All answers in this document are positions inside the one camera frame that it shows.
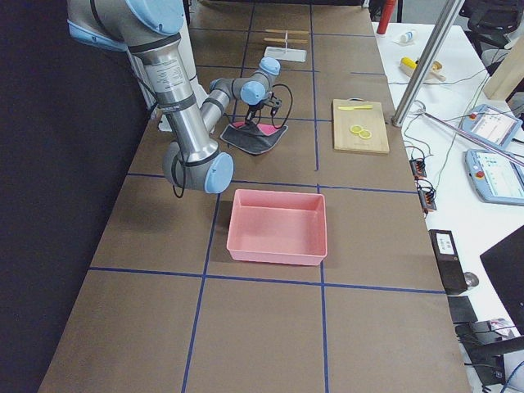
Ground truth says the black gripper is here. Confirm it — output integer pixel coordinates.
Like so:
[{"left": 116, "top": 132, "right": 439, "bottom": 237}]
[{"left": 244, "top": 93, "right": 282, "bottom": 125}]

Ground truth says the pink grey microfiber cloth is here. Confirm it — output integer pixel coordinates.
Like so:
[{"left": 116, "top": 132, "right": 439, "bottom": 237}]
[{"left": 220, "top": 122, "right": 288, "bottom": 156}]

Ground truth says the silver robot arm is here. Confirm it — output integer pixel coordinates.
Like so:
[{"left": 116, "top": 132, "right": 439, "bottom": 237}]
[{"left": 67, "top": 1, "right": 281, "bottom": 194}]

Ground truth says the white rectangular tray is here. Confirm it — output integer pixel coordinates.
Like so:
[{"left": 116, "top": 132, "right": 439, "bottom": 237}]
[{"left": 264, "top": 46, "right": 307, "bottom": 63}]

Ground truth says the lemon slice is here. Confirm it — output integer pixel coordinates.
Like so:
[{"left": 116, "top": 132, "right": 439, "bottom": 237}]
[
  {"left": 358, "top": 129, "right": 373, "bottom": 140},
  {"left": 350, "top": 124, "right": 364, "bottom": 134}
]

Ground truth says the wooden cutting board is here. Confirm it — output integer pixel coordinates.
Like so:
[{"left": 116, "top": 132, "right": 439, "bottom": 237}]
[{"left": 332, "top": 99, "right": 390, "bottom": 155}]

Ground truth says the yellow plastic knife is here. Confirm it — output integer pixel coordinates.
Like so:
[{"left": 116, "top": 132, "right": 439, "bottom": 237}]
[{"left": 337, "top": 105, "right": 373, "bottom": 111}]

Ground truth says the pink plastic bin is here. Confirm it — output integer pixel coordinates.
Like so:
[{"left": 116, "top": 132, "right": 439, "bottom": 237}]
[{"left": 226, "top": 189, "right": 328, "bottom": 266}]

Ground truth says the white blue bottle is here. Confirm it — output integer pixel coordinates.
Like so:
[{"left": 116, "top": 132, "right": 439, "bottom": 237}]
[{"left": 399, "top": 29, "right": 417, "bottom": 45}]

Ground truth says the wooden dustpan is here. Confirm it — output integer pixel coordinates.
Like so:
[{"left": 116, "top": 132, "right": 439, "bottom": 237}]
[{"left": 400, "top": 56, "right": 447, "bottom": 85}]

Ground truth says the teach pendant tablet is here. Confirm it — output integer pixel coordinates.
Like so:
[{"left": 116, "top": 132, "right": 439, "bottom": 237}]
[
  {"left": 464, "top": 149, "right": 523, "bottom": 206},
  {"left": 460, "top": 104, "right": 522, "bottom": 150}
]

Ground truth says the black box device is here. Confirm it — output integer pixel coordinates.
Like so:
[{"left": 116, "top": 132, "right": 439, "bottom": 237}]
[{"left": 428, "top": 229, "right": 468, "bottom": 296}]

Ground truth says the metal reacher stick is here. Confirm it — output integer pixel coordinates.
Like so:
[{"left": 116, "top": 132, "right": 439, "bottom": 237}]
[{"left": 416, "top": 104, "right": 523, "bottom": 166}]

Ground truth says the black monitor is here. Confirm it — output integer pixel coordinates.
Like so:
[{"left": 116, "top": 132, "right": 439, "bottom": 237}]
[{"left": 481, "top": 233, "right": 523, "bottom": 334}]

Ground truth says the aluminium frame post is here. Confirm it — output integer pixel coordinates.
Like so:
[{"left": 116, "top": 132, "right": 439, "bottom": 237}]
[{"left": 391, "top": 0, "right": 464, "bottom": 127}]

